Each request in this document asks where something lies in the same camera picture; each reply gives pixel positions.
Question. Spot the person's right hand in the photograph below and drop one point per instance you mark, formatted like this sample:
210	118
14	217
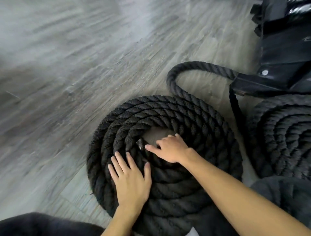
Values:
173	150

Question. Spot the silver hex bolt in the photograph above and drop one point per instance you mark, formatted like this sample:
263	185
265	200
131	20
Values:
264	72

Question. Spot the person's left thumb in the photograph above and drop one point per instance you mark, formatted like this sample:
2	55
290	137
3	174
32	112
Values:
148	171

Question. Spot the person's left hand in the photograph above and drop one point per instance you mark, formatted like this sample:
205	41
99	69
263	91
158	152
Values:
132	184

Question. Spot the person's right thumb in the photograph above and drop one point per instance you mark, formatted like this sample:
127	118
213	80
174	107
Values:
153	149

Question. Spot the person's right forearm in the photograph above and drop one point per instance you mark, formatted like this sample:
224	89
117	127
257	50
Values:
233	199

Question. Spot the person's left forearm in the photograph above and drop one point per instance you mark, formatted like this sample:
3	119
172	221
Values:
122	220

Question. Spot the black metal rig base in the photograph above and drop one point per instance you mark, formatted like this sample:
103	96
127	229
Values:
281	53

